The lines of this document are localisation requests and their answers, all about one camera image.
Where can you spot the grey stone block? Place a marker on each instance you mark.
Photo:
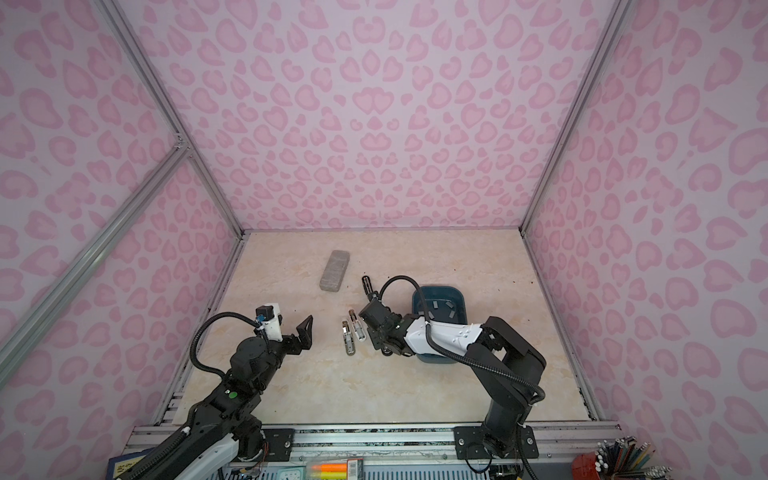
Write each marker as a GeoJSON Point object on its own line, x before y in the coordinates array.
{"type": "Point", "coordinates": [334, 271]}

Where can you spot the red container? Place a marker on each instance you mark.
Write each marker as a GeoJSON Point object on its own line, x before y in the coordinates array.
{"type": "Point", "coordinates": [584, 467]}

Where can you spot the blue book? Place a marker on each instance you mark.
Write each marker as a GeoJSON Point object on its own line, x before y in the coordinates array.
{"type": "Point", "coordinates": [121, 464]}

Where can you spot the black stapler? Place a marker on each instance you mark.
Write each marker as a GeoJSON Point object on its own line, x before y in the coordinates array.
{"type": "Point", "coordinates": [367, 285]}

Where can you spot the teal plastic tray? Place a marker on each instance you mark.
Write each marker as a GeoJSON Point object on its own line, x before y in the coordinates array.
{"type": "Point", "coordinates": [447, 305]}

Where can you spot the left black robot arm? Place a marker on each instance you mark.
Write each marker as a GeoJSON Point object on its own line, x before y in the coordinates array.
{"type": "Point", "coordinates": [221, 427]}

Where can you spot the pencil holder with pencils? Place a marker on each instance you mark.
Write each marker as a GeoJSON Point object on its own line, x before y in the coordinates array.
{"type": "Point", "coordinates": [627, 458]}

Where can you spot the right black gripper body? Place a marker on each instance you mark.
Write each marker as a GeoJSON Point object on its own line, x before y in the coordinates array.
{"type": "Point", "coordinates": [378, 339]}

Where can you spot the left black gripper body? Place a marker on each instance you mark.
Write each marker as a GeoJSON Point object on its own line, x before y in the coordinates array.
{"type": "Point", "coordinates": [277, 352]}

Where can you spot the orange highlighter box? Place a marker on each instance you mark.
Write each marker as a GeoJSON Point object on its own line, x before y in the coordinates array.
{"type": "Point", "coordinates": [340, 469]}

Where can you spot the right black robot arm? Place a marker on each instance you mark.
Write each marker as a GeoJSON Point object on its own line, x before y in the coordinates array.
{"type": "Point", "coordinates": [507, 366]}

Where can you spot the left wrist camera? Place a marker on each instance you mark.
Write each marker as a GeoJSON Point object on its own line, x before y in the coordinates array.
{"type": "Point", "coordinates": [269, 320]}

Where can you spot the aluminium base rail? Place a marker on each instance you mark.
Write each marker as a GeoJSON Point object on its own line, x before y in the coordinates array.
{"type": "Point", "coordinates": [429, 450]}

